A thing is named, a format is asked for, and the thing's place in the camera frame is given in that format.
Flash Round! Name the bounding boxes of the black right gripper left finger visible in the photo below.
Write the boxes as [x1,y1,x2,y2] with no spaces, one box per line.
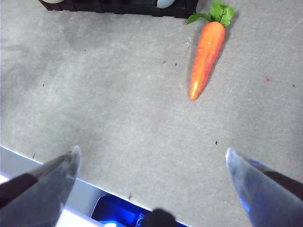
[0,145,82,227]

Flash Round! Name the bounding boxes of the black round object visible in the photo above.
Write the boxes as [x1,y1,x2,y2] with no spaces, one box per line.
[139,208,178,227]

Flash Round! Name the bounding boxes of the black plate rack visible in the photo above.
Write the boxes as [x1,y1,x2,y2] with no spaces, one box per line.
[39,0,199,19]

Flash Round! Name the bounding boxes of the orange carrot with green leaves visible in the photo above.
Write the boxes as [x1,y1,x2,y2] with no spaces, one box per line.
[186,0,235,101]

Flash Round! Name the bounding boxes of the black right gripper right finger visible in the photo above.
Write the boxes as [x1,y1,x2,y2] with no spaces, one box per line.
[225,148,303,227]

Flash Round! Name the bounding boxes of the blue lit device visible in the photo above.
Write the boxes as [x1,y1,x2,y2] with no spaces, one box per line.
[91,193,152,227]

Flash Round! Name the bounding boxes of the blue plate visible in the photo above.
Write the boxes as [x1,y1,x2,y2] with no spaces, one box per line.
[156,0,176,9]

